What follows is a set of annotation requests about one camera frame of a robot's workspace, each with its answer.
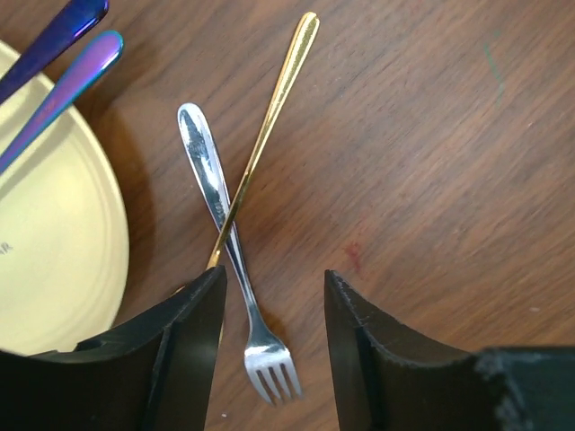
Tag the silver fork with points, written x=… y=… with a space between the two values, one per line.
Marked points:
x=267 y=360

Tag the gold spoon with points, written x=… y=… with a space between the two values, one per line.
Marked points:
x=297 y=52

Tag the purple spoon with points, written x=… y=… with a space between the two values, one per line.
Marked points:
x=92 y=63

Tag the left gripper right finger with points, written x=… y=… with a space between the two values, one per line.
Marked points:
x=388 y=376

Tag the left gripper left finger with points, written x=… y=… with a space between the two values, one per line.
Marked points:
x=153 y=372

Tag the blue iridescent utensil handle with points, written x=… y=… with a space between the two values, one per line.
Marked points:
x=75 y=19

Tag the beige round plate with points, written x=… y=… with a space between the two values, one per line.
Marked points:
x=64 y=241

